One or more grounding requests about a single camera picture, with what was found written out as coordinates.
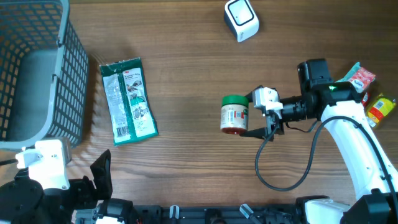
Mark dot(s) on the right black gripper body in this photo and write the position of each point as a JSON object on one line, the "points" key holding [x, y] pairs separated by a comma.
{"points": [[277, 124]]}

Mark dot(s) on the red slim stick packet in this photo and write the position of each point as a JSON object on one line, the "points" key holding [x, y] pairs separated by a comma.
{"points": [[365, 100]]}

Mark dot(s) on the white barcode scanner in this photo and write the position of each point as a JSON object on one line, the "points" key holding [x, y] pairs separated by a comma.
{"points": [[241, 19]]}

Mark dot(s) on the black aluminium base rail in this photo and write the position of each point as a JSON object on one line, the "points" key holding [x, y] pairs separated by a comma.
{"points": [[273, 213]]}

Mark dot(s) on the dark green box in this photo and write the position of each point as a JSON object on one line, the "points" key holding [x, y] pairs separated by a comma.
{"points": [[126, 95]]}

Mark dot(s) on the grey plastic mesh basket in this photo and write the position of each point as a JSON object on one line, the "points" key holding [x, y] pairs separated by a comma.
{"points": [[44, 74]]}

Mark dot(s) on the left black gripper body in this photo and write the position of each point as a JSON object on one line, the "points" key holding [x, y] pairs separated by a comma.
{"points": [[83, 195]]}

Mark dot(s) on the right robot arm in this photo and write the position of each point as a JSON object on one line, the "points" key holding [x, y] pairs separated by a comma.
{"points": [[337, 105]]}

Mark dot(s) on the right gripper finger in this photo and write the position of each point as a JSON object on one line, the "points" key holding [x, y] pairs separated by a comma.
{"points": [[260, 133], [251, 95]]}

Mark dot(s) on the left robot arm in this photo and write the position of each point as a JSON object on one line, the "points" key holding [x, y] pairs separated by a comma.
{"points": [[24, 200]]}

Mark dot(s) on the green lid spice jar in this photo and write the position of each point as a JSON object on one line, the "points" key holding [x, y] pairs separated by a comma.
{"points": [[234, 114]]}

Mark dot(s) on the yellow liquid bottle grey cap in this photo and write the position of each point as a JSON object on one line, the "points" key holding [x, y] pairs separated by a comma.
{"points": [[379, 109]]}

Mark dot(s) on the red juice carton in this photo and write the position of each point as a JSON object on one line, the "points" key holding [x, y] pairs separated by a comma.
{"points": [[361, 79]]}

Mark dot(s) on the green white snack pack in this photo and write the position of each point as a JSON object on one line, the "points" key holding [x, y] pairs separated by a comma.
{"points": [[350, 74]]}

